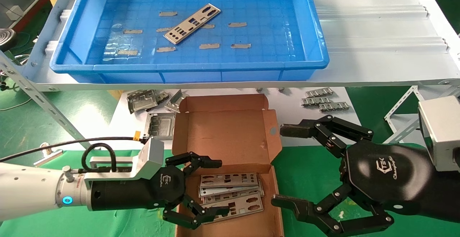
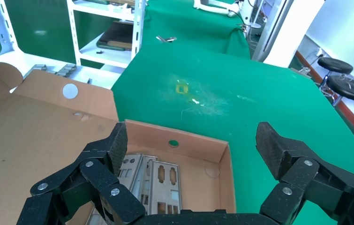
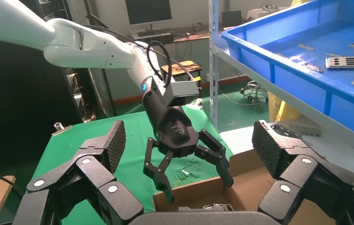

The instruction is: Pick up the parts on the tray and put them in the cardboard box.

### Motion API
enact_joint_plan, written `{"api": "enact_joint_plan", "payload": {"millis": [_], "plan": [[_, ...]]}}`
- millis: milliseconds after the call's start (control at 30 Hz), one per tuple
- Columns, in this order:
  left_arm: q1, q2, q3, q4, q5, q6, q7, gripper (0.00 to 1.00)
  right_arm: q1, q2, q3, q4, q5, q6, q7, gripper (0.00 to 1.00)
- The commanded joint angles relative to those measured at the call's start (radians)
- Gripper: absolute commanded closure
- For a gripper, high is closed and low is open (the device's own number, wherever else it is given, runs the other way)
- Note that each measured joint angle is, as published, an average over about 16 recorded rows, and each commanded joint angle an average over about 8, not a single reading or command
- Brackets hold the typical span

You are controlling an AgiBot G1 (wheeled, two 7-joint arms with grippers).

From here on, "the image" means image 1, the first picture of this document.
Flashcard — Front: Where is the green table cloth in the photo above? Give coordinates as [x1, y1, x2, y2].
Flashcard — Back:
[0, 143, 460, 237]

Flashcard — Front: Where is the brown cardboard box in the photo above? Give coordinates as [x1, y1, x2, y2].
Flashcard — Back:
[172, 94, 284, 237]

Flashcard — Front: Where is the small metal connector strip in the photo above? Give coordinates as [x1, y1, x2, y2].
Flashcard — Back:
[305, 87, 334, 98]
[318, 102, 351, 113]
[301, 97, 332, 107]

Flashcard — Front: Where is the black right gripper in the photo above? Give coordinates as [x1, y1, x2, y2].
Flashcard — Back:
[271, 114, 460, 237]

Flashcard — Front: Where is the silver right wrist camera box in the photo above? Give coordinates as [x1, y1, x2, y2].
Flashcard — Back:
[418, 96, 460, 172]

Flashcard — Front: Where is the silver camera mount bracket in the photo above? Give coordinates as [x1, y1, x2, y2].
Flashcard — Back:
[84, 156, 144, 182]

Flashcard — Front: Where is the perforated white shelf brace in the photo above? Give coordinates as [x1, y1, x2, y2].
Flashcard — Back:
[384, 85, 420, 122]
[386, 118, 424, 145]

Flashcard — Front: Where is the perforated white shelf upright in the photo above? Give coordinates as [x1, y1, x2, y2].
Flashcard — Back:
[0, 49, 91, 150]

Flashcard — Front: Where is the dark metal frame part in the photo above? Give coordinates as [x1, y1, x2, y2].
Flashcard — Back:
[145, 112, 176, 139]

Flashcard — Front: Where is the white socket box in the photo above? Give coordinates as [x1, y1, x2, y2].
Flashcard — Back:
[5, 5, 24, 20]

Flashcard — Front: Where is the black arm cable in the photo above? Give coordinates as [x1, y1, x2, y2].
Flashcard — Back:
[0, 131, 151, 174]

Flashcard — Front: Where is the angled grey metal part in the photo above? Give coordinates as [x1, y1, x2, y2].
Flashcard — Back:
[165, 89, 190, 114]

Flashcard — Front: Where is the white floor cable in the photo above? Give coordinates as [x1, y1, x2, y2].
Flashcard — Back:
[0, 98, 33, 111]

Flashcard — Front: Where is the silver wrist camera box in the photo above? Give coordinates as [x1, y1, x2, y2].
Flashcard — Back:
[418, 96, 460, 172]
[138, 138, 165, 180]

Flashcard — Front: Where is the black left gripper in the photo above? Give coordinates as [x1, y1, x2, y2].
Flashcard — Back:
[89, 152, 230, 229]

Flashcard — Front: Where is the silver IO shield plate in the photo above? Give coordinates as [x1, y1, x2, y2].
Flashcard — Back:
[203, 179, 265, 205]
[164, 3, 221, 45]
[202, 193, 265, 224]
[199, 173, 259, 190]
[199, 185, 263, 198]

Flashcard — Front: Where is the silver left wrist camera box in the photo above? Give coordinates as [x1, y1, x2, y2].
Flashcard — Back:
[138, 138, 165, 180]

